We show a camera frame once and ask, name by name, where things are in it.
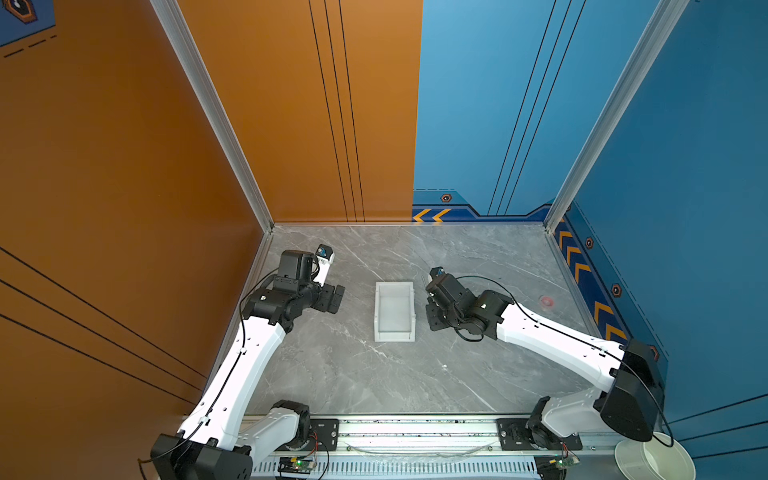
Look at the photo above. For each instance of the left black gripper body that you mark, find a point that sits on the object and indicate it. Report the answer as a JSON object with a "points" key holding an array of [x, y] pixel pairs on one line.
{"points": [[309, 294]]}

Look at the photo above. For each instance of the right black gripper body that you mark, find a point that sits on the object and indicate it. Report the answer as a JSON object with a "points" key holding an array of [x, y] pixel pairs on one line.
{"points": [[454, 319]]}

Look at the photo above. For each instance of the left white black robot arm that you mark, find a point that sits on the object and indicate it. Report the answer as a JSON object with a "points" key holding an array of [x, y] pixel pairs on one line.
{"points": [[209, 443]]}

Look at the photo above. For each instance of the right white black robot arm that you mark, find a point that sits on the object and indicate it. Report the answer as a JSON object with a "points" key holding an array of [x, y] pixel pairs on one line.
{"points": [[626, 392]]}

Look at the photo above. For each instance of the white rectangular plastic bin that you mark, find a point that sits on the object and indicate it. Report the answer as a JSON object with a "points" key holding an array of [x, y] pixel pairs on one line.
{"points": [[394, 314]]}

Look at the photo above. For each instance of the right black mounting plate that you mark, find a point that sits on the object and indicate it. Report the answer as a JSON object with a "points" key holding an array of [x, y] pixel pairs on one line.
{"points": [[517, 434]]}

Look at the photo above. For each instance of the black mounting plate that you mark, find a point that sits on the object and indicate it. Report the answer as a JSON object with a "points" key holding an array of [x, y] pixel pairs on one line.
{"points": [[517, 434], [324, 431]]}

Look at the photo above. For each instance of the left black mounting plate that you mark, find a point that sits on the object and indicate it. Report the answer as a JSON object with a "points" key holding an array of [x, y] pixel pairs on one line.
{"points": [[324, 431]]}

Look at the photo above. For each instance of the left green circuit board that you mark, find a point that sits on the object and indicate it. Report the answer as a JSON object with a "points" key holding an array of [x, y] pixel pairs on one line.
{"points": [[296, 467]]}

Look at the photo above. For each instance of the green circuit board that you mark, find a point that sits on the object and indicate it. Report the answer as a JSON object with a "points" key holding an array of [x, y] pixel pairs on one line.
{"points": [[565, 462], [296, 467]]}

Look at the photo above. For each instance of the right green circuit board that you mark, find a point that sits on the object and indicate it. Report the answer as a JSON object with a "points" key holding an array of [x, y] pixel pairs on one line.
{"points": [[565, 462]]}

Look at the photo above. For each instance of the white round bowl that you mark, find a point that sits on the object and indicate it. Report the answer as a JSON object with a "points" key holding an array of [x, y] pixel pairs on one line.
{"points": [[654, 461]]}

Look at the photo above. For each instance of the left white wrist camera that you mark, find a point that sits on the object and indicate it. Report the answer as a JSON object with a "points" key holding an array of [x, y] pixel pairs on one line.
{"points": [[324, 258]]}

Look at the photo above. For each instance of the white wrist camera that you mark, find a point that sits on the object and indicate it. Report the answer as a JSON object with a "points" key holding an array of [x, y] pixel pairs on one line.
{"points": [[437, 273], [324, 258]]}

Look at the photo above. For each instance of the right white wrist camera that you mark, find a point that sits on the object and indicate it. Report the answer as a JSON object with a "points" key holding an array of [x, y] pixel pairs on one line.
{"points": [[437, 273]]}

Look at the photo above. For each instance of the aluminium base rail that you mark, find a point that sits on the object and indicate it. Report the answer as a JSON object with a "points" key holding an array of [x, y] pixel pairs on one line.
{"points": [[442, 446]]}

